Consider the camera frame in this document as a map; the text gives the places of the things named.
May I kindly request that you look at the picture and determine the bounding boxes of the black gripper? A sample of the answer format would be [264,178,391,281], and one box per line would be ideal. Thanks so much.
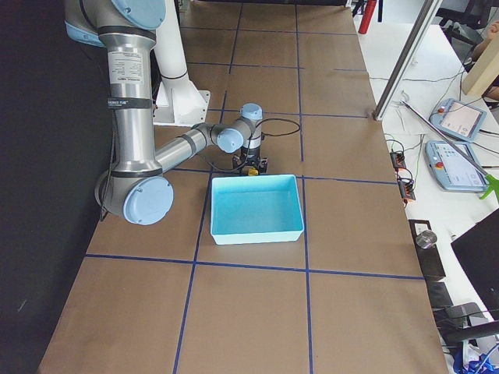
[232,146,268,174]

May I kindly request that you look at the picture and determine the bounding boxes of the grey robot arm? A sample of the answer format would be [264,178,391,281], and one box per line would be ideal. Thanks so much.
[65,1,263,225]

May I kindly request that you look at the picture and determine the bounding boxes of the person dark sleeve forearm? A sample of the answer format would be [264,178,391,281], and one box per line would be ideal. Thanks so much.
[472,21,499,61]

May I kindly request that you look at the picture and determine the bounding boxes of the light blue plastic bin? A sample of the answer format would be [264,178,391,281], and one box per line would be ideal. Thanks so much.
[211,175,304,245]

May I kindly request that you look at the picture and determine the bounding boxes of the black power strip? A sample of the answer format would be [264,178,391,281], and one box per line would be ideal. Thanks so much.
[390,150,416,205]

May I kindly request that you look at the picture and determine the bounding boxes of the steel cup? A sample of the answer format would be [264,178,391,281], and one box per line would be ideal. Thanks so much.
[415,230,437,249]

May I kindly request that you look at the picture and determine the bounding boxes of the red fire extinguisher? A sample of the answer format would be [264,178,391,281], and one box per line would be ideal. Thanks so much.
[358,0,378,35]

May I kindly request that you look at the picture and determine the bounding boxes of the near teach pendant tablet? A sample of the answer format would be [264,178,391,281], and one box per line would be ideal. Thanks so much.
[425,140,487,192]

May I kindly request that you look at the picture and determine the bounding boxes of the teach pendant tablet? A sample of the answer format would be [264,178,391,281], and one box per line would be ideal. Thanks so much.
[425,140,487,192]
[430,98,487,143]

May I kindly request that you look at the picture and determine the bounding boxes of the far teach pendant tablet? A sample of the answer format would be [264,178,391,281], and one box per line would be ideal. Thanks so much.
[430,98,487,143]

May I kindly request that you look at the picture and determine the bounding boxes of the silver rod white stand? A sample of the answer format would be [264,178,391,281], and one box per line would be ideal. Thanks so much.
[401,101,499,199]

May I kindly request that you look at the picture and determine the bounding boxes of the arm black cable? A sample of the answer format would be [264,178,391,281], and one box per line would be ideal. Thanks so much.
[194,118,302,172]

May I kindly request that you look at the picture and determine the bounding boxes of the white pillar mount base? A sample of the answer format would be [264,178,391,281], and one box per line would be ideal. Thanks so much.
[153,0,211,126]

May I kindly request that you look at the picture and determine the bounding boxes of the aluminium frame post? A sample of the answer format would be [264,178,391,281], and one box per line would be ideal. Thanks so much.
[373,0,442,121]

